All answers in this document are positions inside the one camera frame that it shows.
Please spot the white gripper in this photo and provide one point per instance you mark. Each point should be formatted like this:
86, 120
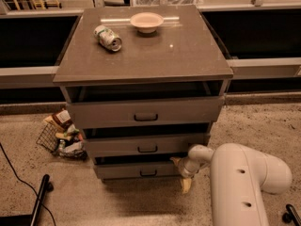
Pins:
187, 169

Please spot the grey bottom drawer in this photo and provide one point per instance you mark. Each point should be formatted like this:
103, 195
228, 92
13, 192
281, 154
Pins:
136, 170

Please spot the grey drawer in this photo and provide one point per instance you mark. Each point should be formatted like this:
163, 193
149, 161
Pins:
142, 145
145, 112
136, 170

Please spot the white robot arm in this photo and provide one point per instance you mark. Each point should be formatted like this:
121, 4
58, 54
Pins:
238, 177

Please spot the grey middle drawer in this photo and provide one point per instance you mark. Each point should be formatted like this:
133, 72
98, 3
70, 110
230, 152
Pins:
142, 145

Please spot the grey top drawer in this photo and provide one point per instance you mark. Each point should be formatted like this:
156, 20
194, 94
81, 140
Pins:
145, 112

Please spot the grey drawer cabinet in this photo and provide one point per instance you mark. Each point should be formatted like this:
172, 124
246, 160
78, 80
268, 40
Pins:
179, 60

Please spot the black right base leg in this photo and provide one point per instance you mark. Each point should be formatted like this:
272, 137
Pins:
291, 215

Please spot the black base leg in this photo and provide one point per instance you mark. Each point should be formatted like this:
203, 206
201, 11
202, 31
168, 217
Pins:
291, 215
33, 218

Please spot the green silver soda can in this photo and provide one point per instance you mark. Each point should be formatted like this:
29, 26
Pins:
107, 38

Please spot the white paper bowl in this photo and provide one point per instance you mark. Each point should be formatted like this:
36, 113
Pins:
146, 22

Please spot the black left base leg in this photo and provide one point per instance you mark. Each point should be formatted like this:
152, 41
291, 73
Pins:
33, 218

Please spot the grey metal rail frame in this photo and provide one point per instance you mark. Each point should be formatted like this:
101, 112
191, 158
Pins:
247, 30

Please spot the wire basket of snacks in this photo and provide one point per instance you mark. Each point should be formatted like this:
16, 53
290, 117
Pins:
61, 138

